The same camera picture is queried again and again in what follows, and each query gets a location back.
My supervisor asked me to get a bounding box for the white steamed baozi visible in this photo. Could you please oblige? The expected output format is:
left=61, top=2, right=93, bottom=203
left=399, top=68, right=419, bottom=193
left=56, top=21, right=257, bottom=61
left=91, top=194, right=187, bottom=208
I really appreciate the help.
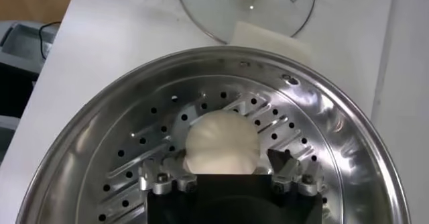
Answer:
left=182, top=109, right=261, bottom=175

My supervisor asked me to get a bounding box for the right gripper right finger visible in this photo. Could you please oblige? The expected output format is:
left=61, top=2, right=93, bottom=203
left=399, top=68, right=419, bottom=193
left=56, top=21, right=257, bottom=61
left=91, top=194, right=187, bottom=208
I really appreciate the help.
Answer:
left=266, top=148, right=325, bottom=197

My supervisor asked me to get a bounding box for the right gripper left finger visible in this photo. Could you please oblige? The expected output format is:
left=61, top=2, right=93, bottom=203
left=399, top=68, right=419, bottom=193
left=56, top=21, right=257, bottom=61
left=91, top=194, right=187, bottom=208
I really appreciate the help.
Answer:
left=139, top=150, right=198, bottom=195

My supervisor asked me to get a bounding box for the grey floor equipment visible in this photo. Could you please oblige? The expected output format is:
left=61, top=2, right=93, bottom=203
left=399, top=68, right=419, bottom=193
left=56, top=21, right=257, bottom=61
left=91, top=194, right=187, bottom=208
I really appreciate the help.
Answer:
left=0, top=19, right=60, bottom=166

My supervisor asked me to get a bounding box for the glass lid with cream handle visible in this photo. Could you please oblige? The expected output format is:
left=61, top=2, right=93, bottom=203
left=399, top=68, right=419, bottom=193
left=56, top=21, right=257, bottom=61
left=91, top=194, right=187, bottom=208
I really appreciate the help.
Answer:
left=173, top=0, right=318, bottom=45

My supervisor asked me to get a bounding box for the white electric cooking pot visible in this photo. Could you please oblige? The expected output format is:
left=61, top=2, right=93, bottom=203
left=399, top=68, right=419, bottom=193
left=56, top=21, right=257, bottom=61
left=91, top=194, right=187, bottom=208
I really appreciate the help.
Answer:
left=229, top=20, right=313, bottom=66

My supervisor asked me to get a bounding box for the perforated steel steamer basket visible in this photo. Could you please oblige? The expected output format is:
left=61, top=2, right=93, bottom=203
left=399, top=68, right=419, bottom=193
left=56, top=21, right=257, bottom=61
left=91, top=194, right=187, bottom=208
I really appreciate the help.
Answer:
left=15, top=46, right=412, bottom=224

